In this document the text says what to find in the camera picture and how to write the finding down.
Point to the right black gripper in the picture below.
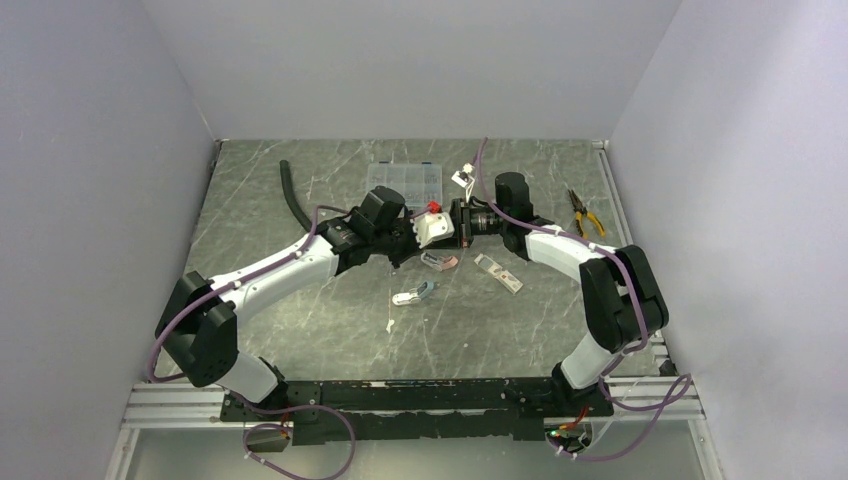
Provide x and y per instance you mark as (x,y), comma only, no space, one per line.
(460,211)

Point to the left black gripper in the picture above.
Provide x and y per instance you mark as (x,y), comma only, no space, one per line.
(407,221)

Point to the pink mini stapler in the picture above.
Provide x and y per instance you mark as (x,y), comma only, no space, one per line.
(439,263)

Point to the blue mini stapler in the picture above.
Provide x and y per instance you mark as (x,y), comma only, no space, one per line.
(414,295)

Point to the white staple box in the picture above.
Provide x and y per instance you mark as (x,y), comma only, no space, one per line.
(499,273)

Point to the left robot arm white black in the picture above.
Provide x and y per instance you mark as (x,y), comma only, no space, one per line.
(199,326)

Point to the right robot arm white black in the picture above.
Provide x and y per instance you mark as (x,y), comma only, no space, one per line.
(622,301)

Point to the clear plastic organizer box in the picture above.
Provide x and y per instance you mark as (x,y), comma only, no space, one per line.
(419,183)

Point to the yellow black pliers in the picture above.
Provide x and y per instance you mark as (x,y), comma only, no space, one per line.
(582,213)

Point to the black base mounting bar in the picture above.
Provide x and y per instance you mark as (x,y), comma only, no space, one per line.
(521,408)

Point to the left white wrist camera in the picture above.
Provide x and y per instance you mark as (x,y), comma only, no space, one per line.
(431,225)

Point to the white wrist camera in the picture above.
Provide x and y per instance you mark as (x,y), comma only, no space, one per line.
(464,178)
(431,225)

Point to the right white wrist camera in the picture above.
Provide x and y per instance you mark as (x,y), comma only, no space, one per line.
(464,178)

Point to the aluminium frame rail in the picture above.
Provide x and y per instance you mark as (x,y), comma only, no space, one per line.
(180,406)

